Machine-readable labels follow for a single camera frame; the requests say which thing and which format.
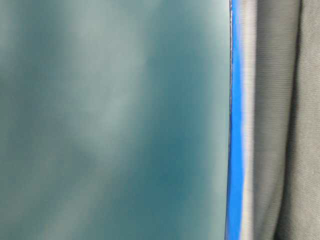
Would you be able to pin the grey-green large towel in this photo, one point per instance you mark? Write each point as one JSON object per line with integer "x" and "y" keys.
{"x": 281, "y": 125}

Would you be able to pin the dark green board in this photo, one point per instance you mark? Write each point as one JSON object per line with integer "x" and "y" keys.
{"x": 114, "y": 119}

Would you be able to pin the blue table cloth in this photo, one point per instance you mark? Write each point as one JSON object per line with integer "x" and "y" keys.
{"x": 236, "y": 164}

